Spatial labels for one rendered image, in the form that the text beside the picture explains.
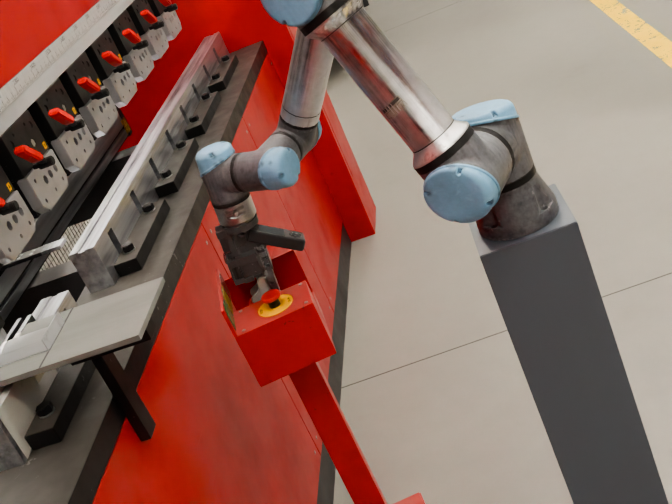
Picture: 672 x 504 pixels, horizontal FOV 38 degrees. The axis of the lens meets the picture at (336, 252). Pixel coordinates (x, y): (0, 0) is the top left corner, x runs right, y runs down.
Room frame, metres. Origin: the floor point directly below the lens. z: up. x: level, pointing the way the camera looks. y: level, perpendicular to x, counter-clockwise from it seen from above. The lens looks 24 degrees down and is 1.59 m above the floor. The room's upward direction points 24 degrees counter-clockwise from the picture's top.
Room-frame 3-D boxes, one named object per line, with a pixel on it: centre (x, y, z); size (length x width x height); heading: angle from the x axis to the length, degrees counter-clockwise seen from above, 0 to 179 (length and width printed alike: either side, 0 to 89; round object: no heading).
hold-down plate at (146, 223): (2.05, 0.37, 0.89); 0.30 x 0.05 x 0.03; 167
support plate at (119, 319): (1.44, 0.43, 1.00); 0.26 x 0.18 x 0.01; 77
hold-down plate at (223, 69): (3.22, 0.09, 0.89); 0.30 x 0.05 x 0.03; 167
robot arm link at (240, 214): (1.77, 0.14, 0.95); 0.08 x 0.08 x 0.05
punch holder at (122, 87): (2.42, 0.34, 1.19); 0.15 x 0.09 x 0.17; 167
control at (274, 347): (1.72, 0.16, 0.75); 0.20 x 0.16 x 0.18; 0
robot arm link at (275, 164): (1.73, 0.04, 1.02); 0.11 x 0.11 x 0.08; 54
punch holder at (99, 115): (2.23, 0.39, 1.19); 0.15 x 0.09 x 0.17; 167
